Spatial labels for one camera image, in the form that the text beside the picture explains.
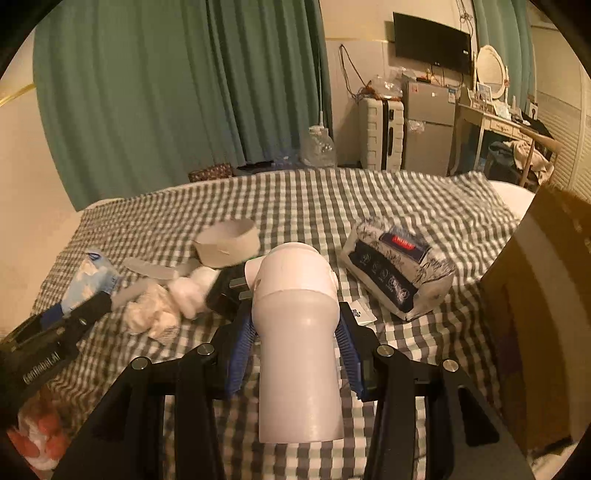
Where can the beige clothing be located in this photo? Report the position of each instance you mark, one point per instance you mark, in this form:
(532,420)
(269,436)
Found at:
(531,159)

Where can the white louvered door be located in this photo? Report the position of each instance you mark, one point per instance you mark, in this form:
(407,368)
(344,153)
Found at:
(572,138)

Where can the printed tissue pack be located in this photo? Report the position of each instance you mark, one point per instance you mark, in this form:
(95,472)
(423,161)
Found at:
(401,272)

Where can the white plastic strip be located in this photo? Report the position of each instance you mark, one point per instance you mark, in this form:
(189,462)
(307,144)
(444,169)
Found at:
(152,269)

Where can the white suitcase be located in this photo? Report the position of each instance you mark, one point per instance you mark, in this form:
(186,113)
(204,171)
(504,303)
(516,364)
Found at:
(376,134)

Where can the clear plastic bag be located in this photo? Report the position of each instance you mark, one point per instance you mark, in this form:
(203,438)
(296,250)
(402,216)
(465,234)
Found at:
(385,85)

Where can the red and white plastic bag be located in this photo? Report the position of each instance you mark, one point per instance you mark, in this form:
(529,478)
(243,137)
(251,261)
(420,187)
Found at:
(39,438)

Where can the brown patterned box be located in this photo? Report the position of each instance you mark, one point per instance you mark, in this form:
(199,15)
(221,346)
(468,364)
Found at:
(210,173)

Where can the grey fridge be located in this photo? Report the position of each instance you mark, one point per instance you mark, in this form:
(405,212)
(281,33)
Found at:
(427,143)

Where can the white hair dryer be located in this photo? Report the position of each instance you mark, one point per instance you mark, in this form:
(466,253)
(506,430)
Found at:
(295,346)

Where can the dark blue bag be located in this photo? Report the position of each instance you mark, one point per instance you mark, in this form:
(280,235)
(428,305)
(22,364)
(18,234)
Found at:
(501,161)

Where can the grey checked blanket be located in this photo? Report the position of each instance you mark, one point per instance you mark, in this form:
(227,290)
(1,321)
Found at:
(314,207)

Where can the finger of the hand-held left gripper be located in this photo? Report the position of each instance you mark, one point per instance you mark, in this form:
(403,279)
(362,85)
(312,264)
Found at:
(87,307)

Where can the blue and white packet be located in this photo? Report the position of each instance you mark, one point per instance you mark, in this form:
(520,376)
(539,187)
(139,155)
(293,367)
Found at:
(90,277)

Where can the white fluffy cotton ball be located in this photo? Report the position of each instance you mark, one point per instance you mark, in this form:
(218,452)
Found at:
(196,288)

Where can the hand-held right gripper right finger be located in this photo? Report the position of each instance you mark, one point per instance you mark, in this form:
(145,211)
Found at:
(348,357)

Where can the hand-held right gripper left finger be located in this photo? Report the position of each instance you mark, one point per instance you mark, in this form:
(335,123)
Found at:
(240,353)

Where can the clear water bottle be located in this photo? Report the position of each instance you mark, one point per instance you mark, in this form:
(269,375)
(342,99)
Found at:
(317,147)

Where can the small white card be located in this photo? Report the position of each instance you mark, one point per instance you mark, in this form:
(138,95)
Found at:
(362,314)

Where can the narrow green curtain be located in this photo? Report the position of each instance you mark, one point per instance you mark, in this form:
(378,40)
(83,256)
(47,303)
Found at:
(503,27)

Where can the black wall television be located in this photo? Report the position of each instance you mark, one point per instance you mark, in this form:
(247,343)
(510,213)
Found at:
(429,41)

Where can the white oval mirror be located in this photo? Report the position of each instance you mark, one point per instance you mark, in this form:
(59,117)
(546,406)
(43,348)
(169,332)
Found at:
(490,71)

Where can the brown cardboard box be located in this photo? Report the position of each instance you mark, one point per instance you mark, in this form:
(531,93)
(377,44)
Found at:
(540,323)

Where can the black power plug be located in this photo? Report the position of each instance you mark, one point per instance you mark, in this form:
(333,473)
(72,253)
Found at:
(224,293)

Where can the crumpled white tissue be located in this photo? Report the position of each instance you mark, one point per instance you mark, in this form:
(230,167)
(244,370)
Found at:
(150,314)

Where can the white mattress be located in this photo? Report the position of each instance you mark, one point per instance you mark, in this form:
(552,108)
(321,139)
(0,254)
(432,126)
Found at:
(515,198)

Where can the white dressing table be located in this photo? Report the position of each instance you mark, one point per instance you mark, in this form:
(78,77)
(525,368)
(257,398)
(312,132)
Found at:
(489,120)

